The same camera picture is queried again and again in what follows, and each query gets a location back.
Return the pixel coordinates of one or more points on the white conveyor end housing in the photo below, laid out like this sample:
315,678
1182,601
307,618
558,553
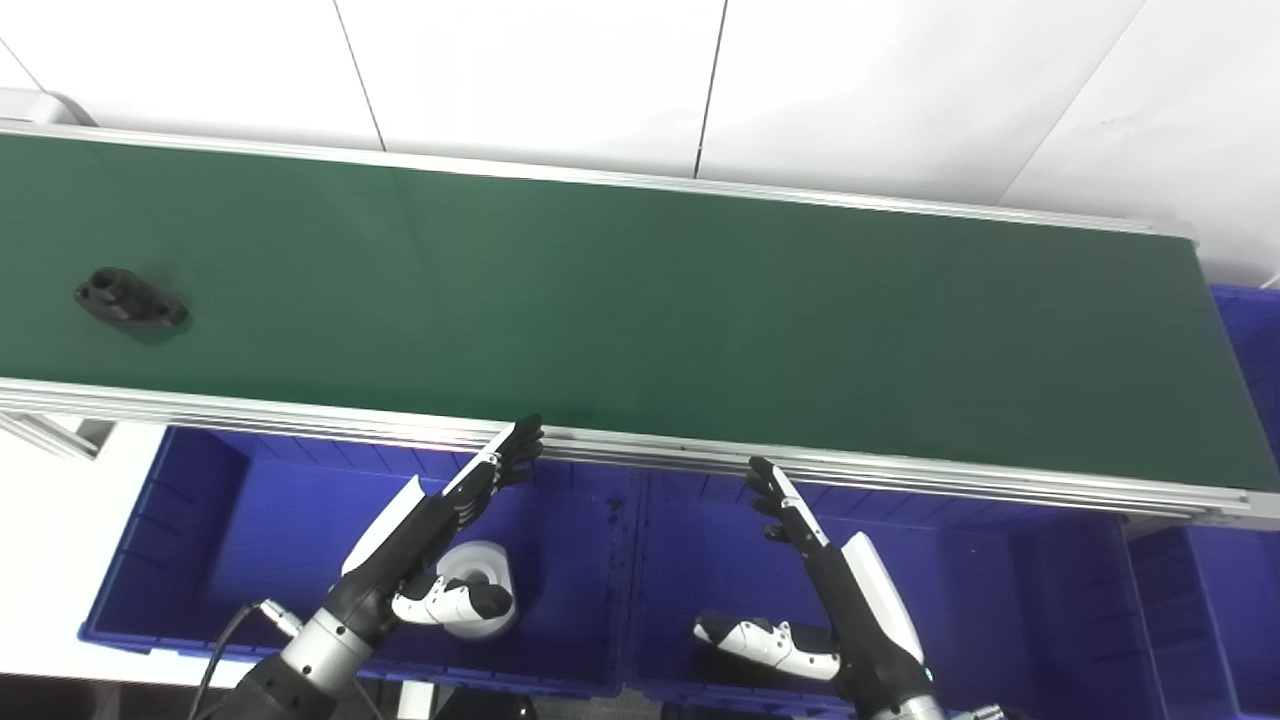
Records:
40,105

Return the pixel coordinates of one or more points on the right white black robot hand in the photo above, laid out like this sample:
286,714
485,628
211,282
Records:
860,610

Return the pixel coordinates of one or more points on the white round plastic part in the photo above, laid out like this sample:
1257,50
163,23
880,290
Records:
485,565

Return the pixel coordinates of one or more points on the green conveyor belt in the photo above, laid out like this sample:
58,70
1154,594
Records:
640,310

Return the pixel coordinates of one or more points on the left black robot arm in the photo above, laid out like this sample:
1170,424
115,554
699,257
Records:
305,660

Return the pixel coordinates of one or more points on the aluminium conveyor support bracket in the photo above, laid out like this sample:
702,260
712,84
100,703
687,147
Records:
55,435

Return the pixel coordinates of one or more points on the blue plastic bin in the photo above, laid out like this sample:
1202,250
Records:
250,540
1220,620
960,600

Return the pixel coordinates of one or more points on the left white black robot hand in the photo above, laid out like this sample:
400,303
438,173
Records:
420,535

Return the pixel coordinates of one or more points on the black flanged machine part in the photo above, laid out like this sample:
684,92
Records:
130,300

